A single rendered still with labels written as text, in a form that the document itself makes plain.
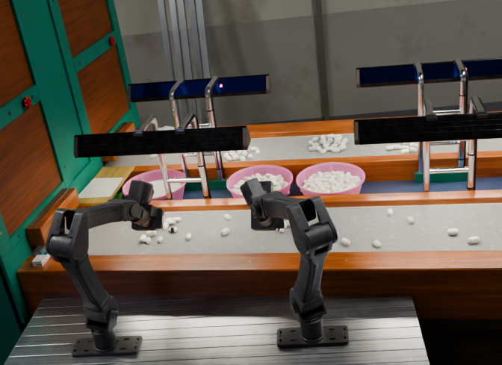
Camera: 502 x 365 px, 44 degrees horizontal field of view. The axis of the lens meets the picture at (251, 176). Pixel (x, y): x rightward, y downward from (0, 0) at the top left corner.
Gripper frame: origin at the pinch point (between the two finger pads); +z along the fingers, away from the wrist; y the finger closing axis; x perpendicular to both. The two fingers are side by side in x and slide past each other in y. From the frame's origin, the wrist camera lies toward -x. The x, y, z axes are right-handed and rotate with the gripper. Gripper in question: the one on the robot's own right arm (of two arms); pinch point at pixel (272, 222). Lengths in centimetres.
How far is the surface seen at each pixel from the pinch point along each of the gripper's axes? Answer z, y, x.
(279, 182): 46, 5, -24
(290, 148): 71, 3, -46
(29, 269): -3, 82, 14
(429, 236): 14, -49, 3
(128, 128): 68, 80, -59
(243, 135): -1.6, 9.1, -29.3
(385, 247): 9.2, -35.2, 7.3
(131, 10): 189, 135, -193
